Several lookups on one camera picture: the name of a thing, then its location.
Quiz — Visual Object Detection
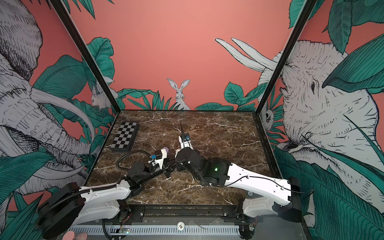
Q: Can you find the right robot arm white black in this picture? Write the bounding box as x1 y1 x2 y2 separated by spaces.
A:
175 131 303 223

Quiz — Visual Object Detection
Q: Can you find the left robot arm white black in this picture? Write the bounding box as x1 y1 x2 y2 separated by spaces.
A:
36 148 176 240

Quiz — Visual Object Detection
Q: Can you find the black white checkerboard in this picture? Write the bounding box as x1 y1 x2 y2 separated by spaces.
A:
110 122 140 153

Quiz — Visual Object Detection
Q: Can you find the pink round object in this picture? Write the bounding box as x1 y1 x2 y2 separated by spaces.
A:
62 231 88 240

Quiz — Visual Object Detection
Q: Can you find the poker chip on duct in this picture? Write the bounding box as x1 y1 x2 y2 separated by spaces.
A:
177 222 186 232

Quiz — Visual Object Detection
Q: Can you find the white slotted cable duct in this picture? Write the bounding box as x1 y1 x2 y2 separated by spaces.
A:
64 224 241 237

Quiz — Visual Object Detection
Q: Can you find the black mounting rail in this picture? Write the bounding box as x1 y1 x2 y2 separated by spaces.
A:
116 204 301 224

